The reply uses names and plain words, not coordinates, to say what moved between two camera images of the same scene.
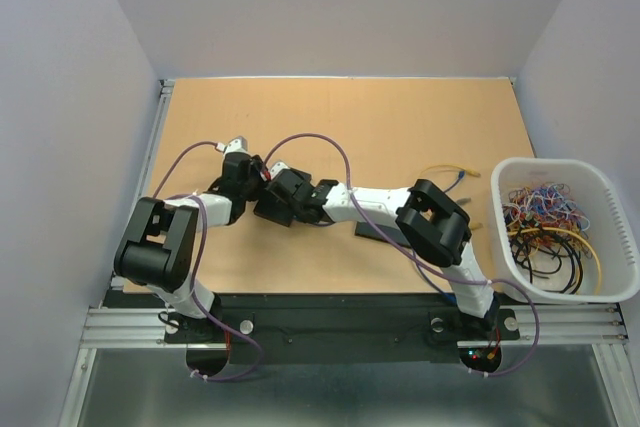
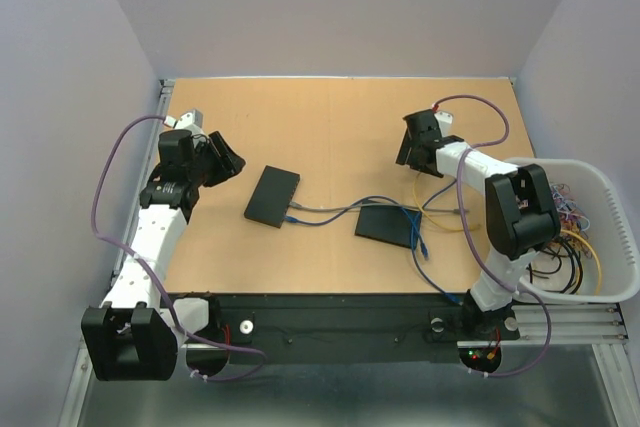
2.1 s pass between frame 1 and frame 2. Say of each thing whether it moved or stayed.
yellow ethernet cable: moved
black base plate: stayed
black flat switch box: stayed
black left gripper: moved
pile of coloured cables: stayed
